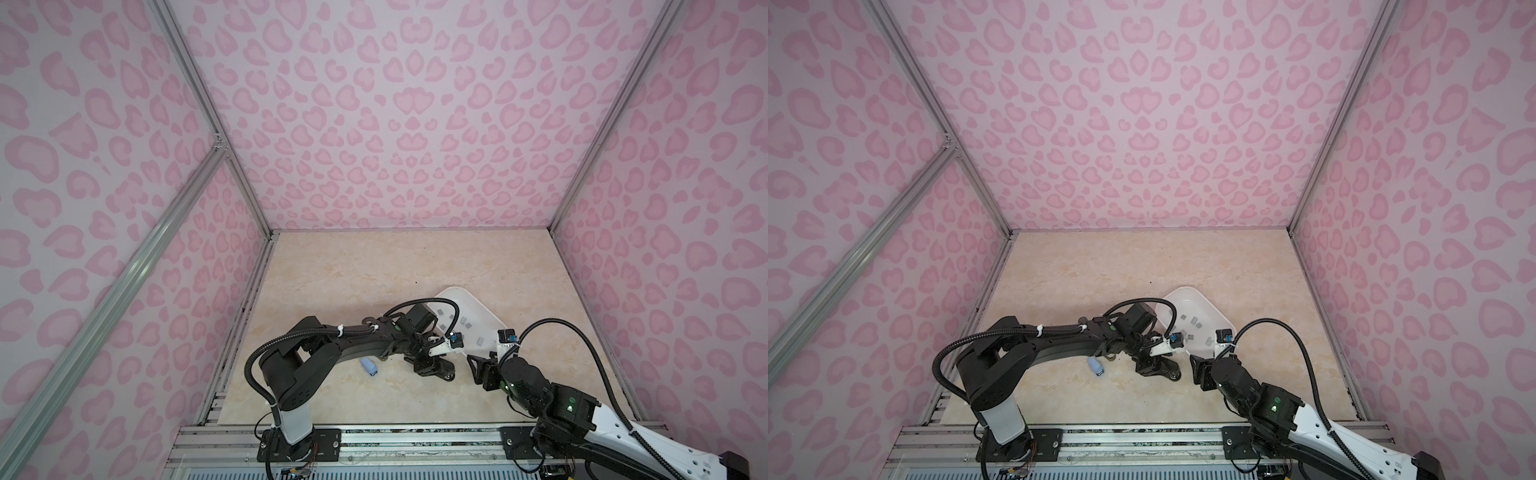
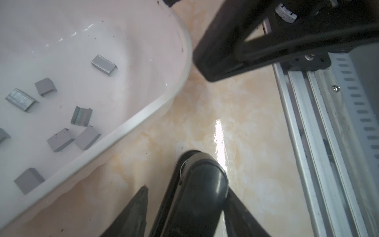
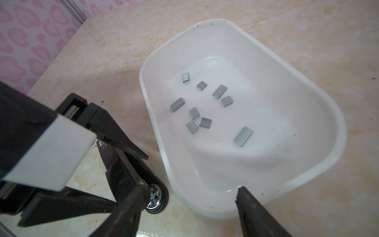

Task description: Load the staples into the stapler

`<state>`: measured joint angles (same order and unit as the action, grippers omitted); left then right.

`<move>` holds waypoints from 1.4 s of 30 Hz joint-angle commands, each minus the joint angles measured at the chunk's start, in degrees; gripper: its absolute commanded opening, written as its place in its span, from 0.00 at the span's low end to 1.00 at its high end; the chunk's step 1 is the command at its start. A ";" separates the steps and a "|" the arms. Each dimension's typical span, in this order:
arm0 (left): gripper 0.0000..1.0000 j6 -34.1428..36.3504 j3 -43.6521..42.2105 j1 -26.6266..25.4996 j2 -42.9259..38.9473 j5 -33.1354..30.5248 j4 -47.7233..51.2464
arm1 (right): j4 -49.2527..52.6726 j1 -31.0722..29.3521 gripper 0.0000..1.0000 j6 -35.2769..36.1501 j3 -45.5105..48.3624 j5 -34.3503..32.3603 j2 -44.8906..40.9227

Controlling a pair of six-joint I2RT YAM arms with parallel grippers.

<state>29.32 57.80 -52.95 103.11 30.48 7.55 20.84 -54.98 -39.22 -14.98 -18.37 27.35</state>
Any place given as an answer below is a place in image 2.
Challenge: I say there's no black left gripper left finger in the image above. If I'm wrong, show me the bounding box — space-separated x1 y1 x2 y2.
101 186 149 237

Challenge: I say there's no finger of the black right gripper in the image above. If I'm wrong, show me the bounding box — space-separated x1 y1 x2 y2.
193 1 379 82

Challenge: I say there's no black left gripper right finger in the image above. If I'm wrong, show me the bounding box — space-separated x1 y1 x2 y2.
223 188 270 237

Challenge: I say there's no grey staple strip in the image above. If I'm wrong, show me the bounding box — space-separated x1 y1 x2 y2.
14 168 45 195
5 88 38 113
71 106 93 127
47 128 75 152
35 78 57 97
75 125 101 150
91 54 118 76

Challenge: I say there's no white plastic tray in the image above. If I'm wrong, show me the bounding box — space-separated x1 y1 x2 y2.
1 1 192 229

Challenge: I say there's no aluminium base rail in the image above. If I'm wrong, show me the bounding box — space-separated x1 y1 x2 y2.
262 17 379 237

